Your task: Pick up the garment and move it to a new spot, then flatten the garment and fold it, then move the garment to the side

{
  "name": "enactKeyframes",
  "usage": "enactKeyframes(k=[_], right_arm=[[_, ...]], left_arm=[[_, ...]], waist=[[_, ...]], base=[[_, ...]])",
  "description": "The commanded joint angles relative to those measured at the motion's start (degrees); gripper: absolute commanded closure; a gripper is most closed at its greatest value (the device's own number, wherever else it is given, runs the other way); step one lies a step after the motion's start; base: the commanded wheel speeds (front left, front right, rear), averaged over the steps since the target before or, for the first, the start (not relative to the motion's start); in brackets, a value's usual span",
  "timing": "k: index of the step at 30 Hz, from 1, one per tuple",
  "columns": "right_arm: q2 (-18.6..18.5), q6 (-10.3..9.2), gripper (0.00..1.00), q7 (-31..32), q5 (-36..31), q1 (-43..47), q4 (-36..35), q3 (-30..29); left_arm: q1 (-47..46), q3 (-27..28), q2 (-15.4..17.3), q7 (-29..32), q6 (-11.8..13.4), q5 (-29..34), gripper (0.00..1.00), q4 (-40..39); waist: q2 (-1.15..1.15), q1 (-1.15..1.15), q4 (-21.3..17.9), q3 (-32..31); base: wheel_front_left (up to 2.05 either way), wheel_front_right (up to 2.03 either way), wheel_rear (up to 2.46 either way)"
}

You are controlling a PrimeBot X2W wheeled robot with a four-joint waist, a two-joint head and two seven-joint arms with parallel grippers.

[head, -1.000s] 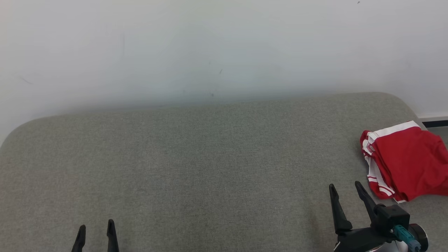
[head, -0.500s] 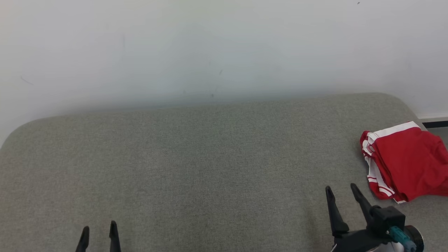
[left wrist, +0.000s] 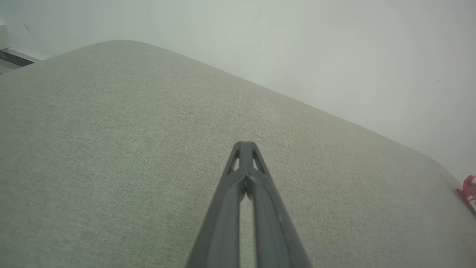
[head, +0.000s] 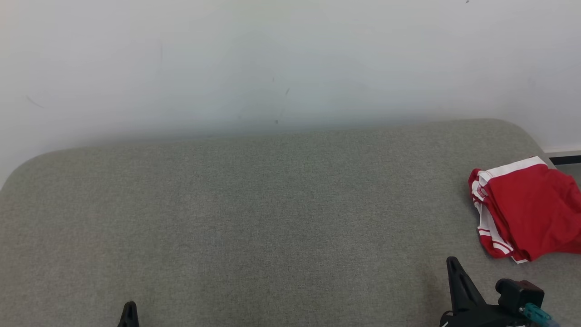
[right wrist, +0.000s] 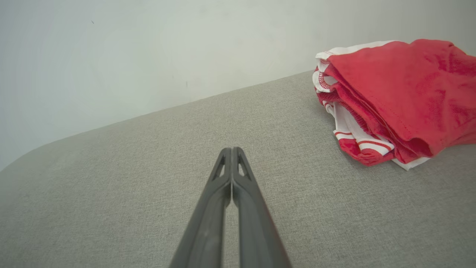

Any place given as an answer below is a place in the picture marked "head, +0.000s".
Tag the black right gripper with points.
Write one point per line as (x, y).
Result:
(481, 319)

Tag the black and white baseboard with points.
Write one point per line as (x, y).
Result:
(565, 160)

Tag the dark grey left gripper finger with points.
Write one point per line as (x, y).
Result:
(129, 318)

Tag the red shorts with white stripe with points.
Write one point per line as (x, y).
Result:
(531, 204)

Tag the teal right wrist camera connector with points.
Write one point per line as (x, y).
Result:
(533, 313)

